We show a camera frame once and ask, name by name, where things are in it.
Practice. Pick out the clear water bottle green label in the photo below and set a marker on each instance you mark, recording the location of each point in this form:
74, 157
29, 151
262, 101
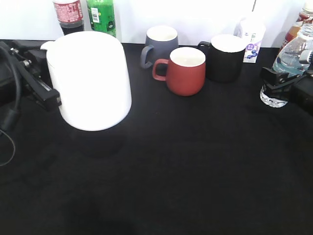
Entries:
295, 58

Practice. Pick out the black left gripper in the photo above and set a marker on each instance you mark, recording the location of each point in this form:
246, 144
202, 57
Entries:
31, 62

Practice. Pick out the grey ceramic mug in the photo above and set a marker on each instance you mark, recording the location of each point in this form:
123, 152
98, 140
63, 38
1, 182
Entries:
161, 40

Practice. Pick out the cola bottle red label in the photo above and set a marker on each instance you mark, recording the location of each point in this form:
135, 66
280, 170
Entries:
70, 15

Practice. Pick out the black ceramic mug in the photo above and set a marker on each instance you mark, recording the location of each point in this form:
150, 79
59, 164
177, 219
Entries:
224, 57

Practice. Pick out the white blueberry milk carton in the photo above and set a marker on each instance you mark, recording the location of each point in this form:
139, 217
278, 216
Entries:
251, 30

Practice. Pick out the green soda bottle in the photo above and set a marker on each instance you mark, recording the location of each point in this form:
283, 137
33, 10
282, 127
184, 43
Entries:
101, 16

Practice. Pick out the amber tea bottle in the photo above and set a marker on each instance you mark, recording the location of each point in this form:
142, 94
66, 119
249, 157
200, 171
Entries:
305, 16

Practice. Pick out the white ceramic mug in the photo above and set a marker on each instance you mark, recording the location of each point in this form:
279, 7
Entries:
89, 70

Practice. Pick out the red ceramic mug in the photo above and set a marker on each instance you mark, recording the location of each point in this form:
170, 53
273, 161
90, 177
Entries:
185, 75

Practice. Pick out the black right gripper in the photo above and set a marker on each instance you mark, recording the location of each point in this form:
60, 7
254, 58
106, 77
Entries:
297, 89

